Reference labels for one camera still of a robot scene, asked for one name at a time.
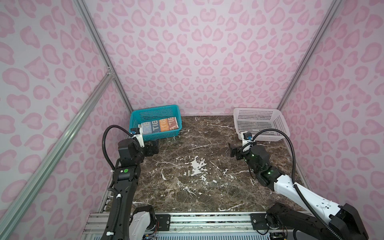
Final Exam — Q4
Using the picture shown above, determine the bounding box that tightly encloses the grey patterned towel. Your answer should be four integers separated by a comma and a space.
138, 116, 180, 136

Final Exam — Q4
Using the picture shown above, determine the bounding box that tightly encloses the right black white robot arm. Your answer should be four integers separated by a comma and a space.
229, 143, 369, 240

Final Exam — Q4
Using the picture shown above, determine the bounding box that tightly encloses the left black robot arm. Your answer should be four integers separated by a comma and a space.
101, 139, 159, 240

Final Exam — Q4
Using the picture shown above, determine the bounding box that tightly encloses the teal plastic basket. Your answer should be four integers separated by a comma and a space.
130, 105, 182, 142

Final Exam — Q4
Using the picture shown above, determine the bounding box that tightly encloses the white plastic basket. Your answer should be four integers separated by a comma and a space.
234, 108, 291, 140

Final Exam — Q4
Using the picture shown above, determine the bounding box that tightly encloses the right black corrugated cable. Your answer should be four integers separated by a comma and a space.
242, 128, 344, 240

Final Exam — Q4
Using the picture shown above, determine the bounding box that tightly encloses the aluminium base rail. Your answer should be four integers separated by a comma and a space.
80, 211, 346, 240

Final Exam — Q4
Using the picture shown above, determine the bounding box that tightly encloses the diagonal aluminium frame bar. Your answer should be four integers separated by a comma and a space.
1, 73, 116, 240

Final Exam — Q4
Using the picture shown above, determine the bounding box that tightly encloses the left corner aluminium post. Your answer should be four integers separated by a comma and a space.
73, 0, 134, 113

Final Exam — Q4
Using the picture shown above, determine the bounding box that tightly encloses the corner aluminium post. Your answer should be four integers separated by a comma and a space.
277, 0, 345, 111
73, 0, 134, 113

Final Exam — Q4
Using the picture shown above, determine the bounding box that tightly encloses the right corner aluminium post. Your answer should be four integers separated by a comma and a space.
277, 0, 345, 111

